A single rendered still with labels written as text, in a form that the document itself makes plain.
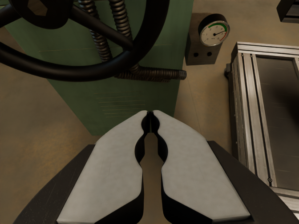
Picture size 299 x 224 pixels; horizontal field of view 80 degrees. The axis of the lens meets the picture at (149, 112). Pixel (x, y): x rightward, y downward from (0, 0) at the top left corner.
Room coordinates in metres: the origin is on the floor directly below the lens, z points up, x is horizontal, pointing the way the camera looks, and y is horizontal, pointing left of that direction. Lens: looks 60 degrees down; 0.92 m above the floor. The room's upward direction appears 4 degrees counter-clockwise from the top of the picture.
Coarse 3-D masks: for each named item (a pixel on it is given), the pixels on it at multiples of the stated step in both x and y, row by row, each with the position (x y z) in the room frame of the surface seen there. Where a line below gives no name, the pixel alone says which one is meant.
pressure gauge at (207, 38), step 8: (208, 16) 0.35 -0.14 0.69; (216, 16) 0.35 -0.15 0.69; (224, 16) 0.36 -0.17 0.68; (200, 24) 0.35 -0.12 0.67; (208, 24) 0.33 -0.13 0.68; (216, 24) 0.33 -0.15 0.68; (224, 24) 0.33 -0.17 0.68; (200, 32) 0.34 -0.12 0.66; (208, 32) 0.33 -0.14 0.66; (216, 32) 0.33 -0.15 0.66; (224, 32) 0.33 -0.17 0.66; (200, 40) 0.33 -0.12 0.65; (208, 40) 0.33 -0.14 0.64; (216, 40) 0.33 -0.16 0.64
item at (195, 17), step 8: (192, 16) 0.46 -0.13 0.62; (200, 16) 0.46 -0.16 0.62; (192, 24) 0.43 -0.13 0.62; (192, 32) 0.40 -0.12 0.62; (192, 40) 0.37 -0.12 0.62; (192, 48) 0.36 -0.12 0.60; (200, 48) 0.36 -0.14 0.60; (208, 48) 0.36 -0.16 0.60; (216, 48) 0.36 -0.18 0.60; (192, 56) 0.36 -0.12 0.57; (200, 56) 0.36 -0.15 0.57; (208, 56) 0.36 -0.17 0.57; (216, 56) 0.36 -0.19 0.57; (192, 64) 0.36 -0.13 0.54; (200, 64) 0.36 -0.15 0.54
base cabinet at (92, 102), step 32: (96, 0) 0.40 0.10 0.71; (128, 0) 0.40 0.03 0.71; (192, 0) 0.39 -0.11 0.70; (32, 32) 0.40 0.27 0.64; (64, 32) 0.40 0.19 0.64; (64, 64) 0.40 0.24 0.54; (160, 64) 0.39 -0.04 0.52; (64, 96) 0.40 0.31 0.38; (96, 96) 0.40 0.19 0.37; (128, 96) 0.40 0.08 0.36; (160, 96) 0.39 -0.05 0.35; (96, 128) 0.40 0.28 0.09
